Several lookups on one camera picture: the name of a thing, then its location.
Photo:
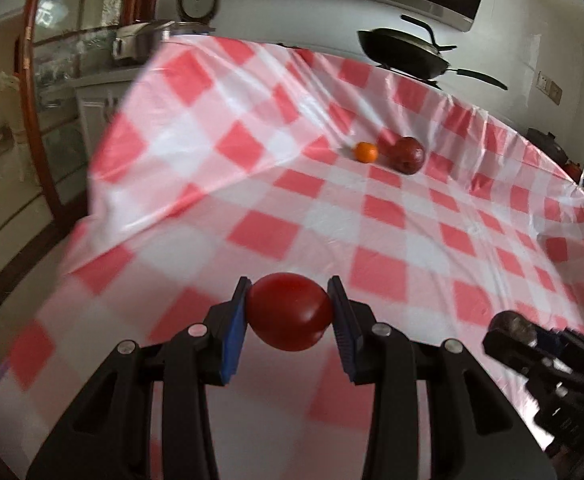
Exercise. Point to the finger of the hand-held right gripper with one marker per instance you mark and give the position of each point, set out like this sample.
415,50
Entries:
572,347
522,360

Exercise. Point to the dark red apple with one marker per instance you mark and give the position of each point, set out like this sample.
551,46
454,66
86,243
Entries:
407,155

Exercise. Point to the white cabinet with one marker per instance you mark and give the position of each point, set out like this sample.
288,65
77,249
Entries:
97,110

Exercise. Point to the red white checked tablecloth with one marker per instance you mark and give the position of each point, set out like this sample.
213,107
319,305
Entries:
322,210

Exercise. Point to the black frying pan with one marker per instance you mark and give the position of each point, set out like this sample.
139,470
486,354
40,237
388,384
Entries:
402,39

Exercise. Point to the steel pot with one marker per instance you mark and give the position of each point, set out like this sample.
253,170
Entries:
139,40

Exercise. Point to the wall socket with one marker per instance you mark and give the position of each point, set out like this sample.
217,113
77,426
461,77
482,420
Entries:
548,87

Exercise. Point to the dark lidded pot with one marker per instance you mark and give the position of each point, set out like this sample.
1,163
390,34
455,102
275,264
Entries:
547,144

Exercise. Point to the red pot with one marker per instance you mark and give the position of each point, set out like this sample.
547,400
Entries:
572,165

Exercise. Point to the wooden glass door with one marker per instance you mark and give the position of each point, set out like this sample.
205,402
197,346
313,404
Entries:
62,85

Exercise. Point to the black wok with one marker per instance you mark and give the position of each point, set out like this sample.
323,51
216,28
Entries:
407,62

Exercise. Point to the small orange tangerine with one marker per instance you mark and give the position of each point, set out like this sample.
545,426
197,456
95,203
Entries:
366,152

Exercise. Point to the large red tomato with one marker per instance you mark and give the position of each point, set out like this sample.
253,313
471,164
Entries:
289,312

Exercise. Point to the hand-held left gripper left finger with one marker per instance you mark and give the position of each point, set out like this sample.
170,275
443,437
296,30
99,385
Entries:
233,345

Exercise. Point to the dark wrinkled passion fruit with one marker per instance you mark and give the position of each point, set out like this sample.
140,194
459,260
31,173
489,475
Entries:
509,322

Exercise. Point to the white rice cooker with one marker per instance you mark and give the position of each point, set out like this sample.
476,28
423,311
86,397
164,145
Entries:
198,0

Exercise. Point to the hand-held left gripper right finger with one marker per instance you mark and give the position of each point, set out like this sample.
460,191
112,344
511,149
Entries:
344,345

